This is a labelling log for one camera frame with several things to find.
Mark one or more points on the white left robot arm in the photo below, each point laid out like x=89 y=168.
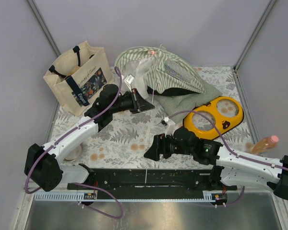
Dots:
x=44 y=163

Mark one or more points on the pink capped drink bottle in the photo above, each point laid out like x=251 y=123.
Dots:
x=265 y=144

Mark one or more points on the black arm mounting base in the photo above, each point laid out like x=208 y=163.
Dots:
x=152 y=184

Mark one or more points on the green striped pet tent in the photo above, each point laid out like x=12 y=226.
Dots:
x=168 y=75

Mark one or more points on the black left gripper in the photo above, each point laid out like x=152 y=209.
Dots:
x=139 y=103

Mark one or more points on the beige canvas tote bag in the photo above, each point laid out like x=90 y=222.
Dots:
x=78 y=75

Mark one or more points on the floral table mat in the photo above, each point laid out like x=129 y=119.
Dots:
x=123 y=142

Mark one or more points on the yellow double pet bowl holder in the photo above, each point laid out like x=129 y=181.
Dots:
x=225 y=113

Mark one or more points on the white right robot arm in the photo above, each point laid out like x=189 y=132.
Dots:
x=234 y=168

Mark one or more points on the green checkered pet cushion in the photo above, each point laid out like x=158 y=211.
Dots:
x=175 y=104

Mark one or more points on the white slotted cable duct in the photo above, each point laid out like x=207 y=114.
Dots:
x=139 y=195

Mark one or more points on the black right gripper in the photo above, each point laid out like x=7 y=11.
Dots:
x=153 y=153

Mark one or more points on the steel pet bowl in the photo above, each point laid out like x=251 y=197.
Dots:
x=74 y=154

